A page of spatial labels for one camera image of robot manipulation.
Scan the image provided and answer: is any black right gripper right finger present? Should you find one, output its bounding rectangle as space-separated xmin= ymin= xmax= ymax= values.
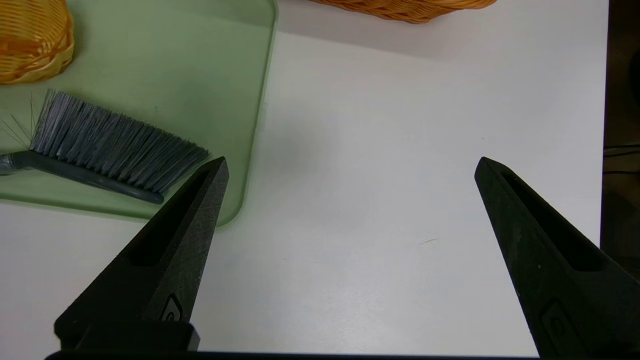
xmin=474 ymin=156 xmax=640 ymax=359

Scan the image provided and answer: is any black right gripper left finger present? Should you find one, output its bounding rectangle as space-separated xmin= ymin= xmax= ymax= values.
xmin=54 ymin=156 xmax=230 ymax=354

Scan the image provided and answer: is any small yellow wicker basket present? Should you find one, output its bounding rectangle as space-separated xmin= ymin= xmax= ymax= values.
xmin=0 ymin=0 xmax=76 ymax=85

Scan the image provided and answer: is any orange wicker basket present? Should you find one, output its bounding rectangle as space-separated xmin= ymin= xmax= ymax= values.
xmin=310 ymin=0 xmax=498 ymax=25

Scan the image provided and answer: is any light green plastic tray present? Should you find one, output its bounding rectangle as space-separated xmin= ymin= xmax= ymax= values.
xmin=0 ymin=0 xmax=279 ymax=229

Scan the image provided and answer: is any grey brush with green handle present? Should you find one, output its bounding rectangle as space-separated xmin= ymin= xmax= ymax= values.
xmin=0 ymin=89 xmax=212 ymax=206

